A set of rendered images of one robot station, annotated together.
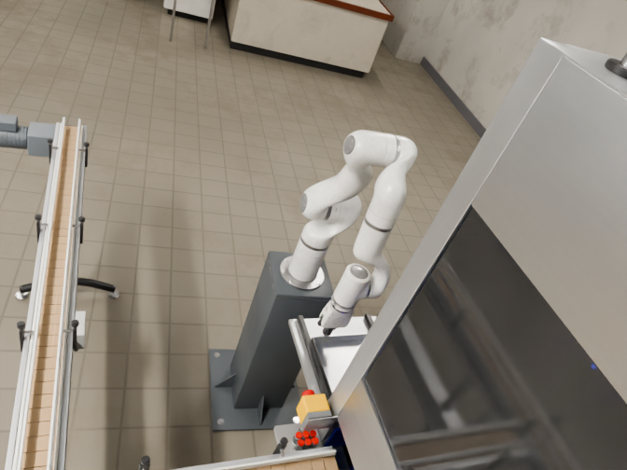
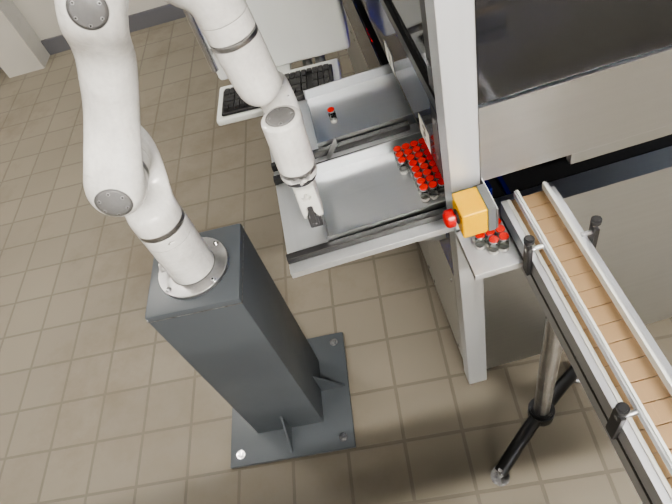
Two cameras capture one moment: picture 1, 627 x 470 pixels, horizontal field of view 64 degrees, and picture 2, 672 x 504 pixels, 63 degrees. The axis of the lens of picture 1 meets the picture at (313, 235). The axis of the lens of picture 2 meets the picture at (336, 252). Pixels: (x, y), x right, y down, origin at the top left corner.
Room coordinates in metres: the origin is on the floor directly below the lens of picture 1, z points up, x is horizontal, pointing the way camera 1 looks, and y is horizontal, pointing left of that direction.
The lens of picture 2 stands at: (0.69, 0.56, 1.89)
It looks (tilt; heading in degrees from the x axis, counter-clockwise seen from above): 50 degrees down; 306
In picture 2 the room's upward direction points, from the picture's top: 21 degrees counter-clockwise
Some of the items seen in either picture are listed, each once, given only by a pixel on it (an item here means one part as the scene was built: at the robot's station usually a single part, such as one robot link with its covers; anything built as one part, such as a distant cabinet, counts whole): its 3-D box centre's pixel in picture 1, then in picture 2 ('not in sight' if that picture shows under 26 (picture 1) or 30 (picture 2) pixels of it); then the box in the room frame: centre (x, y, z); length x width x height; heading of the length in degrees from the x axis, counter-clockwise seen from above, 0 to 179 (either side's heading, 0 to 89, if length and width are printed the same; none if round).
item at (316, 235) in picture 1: (332, 217); (135, 177); (1.56, -0.04, 1.16); 0.19 x 0.12 x 0.24; 118
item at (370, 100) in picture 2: not in sight; (366, 103); (1.26, -0.64, 0.90); 0.34 x 0.26 x 0.04; 30
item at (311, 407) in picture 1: (313, 411); (473, 211); (0.86, -0.19, 0.99); 0.08 x 0.07 x 0.07; 30
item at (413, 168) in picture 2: not in sight; (415, 171); (1.05, -0.37, 0.90); 0.18 x 0.02 x 0.05; 121
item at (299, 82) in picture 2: not in sight; (276, 88); (1.66, -0.79, 0.82); 0.40 x 0.14 x 0.02; 24
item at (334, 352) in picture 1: (359, 378); (382, 184); (1.12, -0.33, 0.90); 0.34 x 0.26 x 0.04; 31
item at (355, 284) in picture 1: (353, 284); (288, 139); (1.24, -0.18, 1.17); 0.09 x 0.08 x 0.13; 118
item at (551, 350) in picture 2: not in sight; (549, 363); (0.67, -0.14, 0.46); 0.09 x 0.09 x 0.77; 30
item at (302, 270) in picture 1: (308, 257); (178, 246); (1.55, -0.01, 0.95); 0.19 x 0.19 x 0.18
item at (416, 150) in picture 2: not in sight; (423, 169); (1.03, -0.39, 0.90); 0.18 x 0.02 x 0.05; 121
